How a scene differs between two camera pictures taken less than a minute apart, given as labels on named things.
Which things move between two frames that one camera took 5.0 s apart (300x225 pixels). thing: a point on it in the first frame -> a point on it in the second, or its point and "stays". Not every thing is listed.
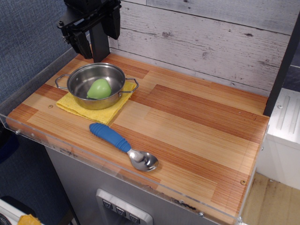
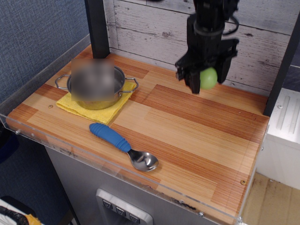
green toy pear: [100, 89] -> [208, 78]
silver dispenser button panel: [111, 209] stays
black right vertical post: [292, 48] stays
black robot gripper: [78, 13] -> [205, 50]
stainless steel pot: [80, 77] stays
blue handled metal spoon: [143, 161] stays
